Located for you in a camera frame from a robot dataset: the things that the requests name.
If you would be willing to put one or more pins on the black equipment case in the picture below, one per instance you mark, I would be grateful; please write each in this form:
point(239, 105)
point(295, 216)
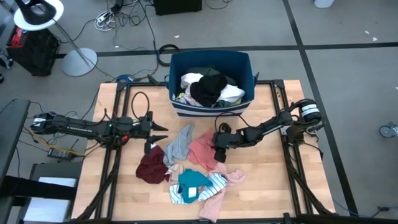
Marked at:
point(34, 53)

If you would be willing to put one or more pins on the white power strip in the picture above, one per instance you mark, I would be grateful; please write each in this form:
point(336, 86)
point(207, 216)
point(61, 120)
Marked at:
point(104, 17)

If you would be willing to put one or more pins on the black aluminium frame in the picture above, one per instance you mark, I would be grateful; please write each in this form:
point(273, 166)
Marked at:
point(273, 93)

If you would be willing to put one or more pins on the black box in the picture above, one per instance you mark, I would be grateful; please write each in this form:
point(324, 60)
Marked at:
point(177, 6)

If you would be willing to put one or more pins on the maroon garment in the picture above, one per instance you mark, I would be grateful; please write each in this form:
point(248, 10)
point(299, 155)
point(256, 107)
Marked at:
point(152, 168)

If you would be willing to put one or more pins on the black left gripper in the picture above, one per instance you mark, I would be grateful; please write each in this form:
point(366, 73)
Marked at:
point(141, 127)

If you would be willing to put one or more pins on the pale grey garment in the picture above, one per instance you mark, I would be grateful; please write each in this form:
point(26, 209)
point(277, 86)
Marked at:
point(178, 146)

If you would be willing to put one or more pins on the navy white striped fabric bin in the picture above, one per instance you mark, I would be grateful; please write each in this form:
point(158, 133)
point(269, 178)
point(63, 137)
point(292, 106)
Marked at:
point(214, 59)

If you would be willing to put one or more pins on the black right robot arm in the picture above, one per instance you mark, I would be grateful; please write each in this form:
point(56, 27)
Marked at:
point(270, 124)

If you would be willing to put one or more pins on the salmon garment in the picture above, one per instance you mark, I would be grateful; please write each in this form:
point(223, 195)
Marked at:
point(202, 152)

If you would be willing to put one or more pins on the red tool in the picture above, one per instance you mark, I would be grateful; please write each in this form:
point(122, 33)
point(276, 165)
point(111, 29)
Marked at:
point(15, 35)

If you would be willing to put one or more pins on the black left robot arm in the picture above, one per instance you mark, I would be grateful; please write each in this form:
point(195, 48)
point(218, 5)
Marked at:
point(77, 127)

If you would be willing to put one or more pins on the pale pink ribbed garment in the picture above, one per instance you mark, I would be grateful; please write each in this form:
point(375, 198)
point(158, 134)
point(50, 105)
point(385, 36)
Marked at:
point(217, 199)

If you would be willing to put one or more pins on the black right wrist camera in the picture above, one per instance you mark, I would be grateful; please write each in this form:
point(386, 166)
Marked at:
point(220, 155)

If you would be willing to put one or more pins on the white round object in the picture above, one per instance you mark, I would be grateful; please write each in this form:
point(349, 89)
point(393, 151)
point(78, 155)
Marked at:
point(323, 3)

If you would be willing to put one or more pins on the black power brick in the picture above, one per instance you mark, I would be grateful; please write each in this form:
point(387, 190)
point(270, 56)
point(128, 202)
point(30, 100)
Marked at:
point(60, 154)

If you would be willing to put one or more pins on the black garment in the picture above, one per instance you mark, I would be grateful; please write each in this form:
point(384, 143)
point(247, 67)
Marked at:
point(208, 90)

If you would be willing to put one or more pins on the white teal-striped garment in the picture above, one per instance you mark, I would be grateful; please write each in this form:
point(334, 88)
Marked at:
point(214, 186)

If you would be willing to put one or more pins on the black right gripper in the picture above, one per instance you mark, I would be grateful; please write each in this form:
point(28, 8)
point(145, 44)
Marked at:
point(228, 140)

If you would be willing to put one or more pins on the black headband-shaped object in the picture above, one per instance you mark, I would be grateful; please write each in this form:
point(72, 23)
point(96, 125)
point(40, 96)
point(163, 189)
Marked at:
point(31, 17)

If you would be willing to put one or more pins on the teal knit garment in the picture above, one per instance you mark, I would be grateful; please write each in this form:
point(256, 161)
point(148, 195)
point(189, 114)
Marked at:
point(192, 180)

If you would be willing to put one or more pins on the white paper tag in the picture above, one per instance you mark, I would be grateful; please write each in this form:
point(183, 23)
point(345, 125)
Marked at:
point(192, 192)

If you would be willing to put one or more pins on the grey caster wheel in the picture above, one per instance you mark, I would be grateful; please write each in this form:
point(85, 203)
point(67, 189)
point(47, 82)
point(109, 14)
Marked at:
point(387, 130)

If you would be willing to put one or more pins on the pale pink red-tipped sock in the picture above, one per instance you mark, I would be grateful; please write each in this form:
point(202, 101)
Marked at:
point(174, 171)

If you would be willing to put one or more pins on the black desk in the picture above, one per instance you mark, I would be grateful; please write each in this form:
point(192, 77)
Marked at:
point(12, 133)

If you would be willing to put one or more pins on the white pedestal stand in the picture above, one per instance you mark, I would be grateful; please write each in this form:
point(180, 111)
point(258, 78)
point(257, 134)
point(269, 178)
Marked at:
point(79, 62)

